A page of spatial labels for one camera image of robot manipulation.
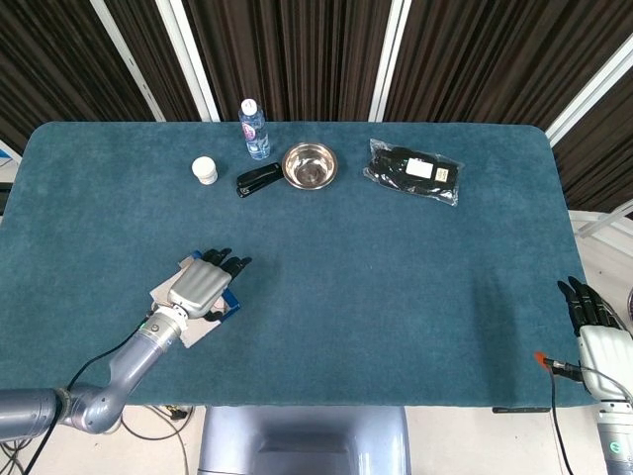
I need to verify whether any stainless steel bowl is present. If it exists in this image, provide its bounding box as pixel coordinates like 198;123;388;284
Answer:
281;142;340;191

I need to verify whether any black cable with orange tip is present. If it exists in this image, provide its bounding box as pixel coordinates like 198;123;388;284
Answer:
533;349;583;475

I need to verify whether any black garment in plastic bag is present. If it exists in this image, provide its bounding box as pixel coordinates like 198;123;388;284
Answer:
363;138;465;208

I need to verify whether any white frame post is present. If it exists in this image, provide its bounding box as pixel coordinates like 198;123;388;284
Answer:
367;0;412;123
154;0;221;123
545;33;633;147
90;0;166;123

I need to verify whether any dark brown pleated curtain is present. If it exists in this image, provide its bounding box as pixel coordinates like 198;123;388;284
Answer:
0;0;633;214

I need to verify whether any clear water bottle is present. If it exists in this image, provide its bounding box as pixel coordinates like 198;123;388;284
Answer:
237;98;272;161

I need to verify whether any black stapler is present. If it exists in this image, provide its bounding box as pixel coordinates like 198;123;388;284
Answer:
235;161;285;199

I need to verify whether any teal table cloth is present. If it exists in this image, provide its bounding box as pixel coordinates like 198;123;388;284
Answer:
0;121;594;410

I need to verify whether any white metal frame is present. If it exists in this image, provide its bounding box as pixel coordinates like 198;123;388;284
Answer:
568;200;633;248

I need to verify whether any blue rectangular box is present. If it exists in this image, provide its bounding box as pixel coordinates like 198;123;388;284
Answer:
149;251;243;349

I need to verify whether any white and blue box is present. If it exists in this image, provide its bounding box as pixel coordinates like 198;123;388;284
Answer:
0;140;24;172

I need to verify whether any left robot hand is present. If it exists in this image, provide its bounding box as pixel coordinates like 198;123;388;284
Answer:
166;247;252;320

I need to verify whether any small white jar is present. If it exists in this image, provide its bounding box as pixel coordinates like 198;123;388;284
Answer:
191;155;219;186

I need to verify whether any blue-grey robot torso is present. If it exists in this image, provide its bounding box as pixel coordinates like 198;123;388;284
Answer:
197;405;411;475

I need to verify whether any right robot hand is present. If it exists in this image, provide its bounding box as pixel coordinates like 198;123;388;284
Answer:
557;275;633;398

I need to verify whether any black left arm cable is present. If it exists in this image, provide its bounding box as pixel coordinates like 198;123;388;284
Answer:
22;335;137;475

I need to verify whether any grey looped floor cable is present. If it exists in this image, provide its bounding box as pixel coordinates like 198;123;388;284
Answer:
121;404;194;441

